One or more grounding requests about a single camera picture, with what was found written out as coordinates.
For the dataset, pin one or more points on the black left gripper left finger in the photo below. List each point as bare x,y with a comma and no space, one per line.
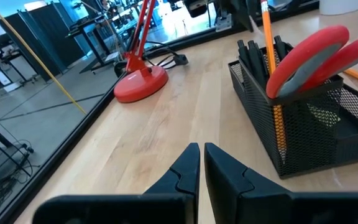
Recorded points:
172,199

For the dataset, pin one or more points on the black mesh desk organizer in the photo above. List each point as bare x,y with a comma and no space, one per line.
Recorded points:
306,149

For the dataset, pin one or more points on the black standing desk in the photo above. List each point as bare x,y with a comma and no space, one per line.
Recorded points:
85,26

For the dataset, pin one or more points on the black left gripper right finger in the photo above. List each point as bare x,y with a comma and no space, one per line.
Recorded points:
244,199

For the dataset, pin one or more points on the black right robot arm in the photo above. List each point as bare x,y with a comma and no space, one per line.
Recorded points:
238,14

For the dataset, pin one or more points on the dark blue room divider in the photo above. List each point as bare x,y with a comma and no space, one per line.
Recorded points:
51,34

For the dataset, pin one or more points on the red desk lamp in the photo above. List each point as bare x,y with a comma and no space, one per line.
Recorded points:
140,84

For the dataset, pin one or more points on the green plant in white pot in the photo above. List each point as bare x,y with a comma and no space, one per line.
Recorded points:
343,6

